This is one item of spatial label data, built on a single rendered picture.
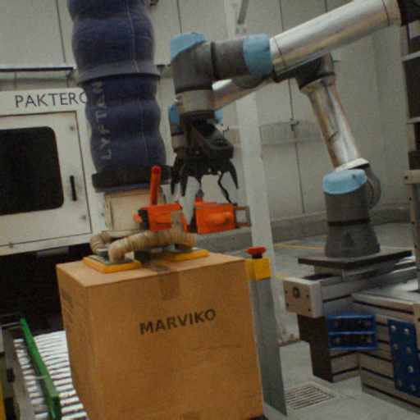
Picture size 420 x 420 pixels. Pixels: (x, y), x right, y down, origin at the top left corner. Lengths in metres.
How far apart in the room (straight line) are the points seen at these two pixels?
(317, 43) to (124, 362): 0.82
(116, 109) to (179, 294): 0.53
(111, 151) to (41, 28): 9.18
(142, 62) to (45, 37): 9.09
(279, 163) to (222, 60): 10.83
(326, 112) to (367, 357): 0.71
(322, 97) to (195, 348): 0.83
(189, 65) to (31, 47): 9.54
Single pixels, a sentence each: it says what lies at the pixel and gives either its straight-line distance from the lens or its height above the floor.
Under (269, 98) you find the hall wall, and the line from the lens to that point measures 12.03.
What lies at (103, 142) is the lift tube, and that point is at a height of 1.43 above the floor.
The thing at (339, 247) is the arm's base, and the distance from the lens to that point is 1.66.
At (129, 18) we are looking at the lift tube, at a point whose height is 1.75.
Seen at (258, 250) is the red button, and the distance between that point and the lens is 2.08.
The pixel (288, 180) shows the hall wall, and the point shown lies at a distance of 12.05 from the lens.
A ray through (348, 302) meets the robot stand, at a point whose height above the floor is 0.92.
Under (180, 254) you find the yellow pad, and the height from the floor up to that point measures 1.10.
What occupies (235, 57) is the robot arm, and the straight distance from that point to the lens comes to 1.15.
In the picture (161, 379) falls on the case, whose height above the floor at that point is 0.84.
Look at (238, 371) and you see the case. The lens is 1.53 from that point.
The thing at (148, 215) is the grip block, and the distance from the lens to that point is 1.44.
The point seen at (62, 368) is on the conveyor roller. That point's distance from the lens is 2.82.
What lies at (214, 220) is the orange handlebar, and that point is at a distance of 1.10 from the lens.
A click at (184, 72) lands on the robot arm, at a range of 1.16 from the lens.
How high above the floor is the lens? 1.28
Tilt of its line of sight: 3 degrees down
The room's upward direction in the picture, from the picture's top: 7 degrees counter-clockwise
